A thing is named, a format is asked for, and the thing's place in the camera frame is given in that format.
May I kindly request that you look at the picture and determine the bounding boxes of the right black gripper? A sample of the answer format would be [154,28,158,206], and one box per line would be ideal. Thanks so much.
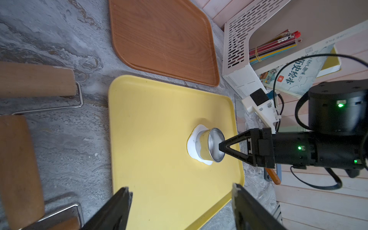
[218,128,368,170]

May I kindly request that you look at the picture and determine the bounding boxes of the illustrated picture book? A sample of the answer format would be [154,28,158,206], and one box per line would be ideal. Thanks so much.
[258,57,341,98]

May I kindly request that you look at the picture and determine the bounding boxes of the yellow plastic tray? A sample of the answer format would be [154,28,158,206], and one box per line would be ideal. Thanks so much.
[108,75,244,230]

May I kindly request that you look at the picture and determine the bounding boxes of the wooden dough roller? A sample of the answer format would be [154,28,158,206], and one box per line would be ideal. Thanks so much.
[1,62,84,230]

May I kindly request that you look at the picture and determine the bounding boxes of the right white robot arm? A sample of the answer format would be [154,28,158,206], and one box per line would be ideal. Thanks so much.
[219,80,368,178]

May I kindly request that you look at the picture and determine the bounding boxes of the clear glass bowl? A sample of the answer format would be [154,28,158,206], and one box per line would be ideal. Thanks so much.
[195,128,225,163]

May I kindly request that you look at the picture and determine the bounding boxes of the metal dough scraper wooden handle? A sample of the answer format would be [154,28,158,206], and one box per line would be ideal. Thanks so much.
[265,168,281,185]

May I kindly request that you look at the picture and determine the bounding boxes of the brown plastic tray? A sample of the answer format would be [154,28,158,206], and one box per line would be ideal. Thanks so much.
[109,1,220,87]

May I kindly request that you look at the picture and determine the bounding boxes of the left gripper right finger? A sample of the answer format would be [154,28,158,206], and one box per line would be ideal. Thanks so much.
[232,183,286,230]

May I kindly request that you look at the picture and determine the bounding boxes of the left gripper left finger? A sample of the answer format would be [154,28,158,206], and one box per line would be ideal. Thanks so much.
[81,187,133,230]

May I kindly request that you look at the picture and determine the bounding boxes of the white dough piece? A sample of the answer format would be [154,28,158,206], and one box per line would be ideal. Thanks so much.
[186,125,213,165]

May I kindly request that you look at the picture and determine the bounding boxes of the pens in organizer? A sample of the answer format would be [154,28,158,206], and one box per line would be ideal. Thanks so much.
[249,29,301,65]

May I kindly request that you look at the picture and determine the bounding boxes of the white desk file organizer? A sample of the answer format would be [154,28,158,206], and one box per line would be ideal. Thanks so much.
[222,0,368,99]

